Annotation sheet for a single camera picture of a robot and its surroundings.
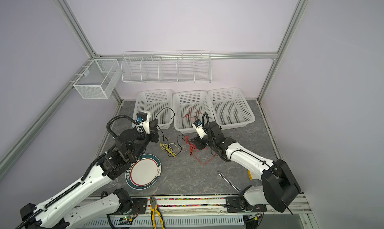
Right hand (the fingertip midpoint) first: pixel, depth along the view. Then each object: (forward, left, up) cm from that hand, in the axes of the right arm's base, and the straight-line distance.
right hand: (195, 138), depth 84 cm
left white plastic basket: (+40, +31, -12) cm, 52 cm away
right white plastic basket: (+34, -26, -13) cm, 45 cm away
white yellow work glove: (-17, -30, -13) cm, 37 cm away
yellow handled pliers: (-32, +20, -12) cm, 40 cm away
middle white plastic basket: (+35, +6, -12) cm, 38 cm away
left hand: (-3, +17, +19) cm, 25 cm away
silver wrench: (-16, -14, -13) cm, 25 cm away
